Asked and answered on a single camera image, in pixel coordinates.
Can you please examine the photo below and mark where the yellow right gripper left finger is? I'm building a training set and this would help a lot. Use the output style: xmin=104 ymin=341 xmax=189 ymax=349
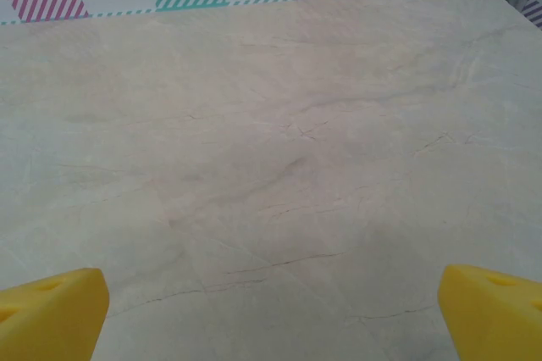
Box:
xmin=0 ymin=268 xmax=110 ymax=361

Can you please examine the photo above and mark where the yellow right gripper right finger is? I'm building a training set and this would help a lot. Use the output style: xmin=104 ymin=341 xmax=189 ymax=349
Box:
xmin=437 ymin=264 xmax=542 ymax=361

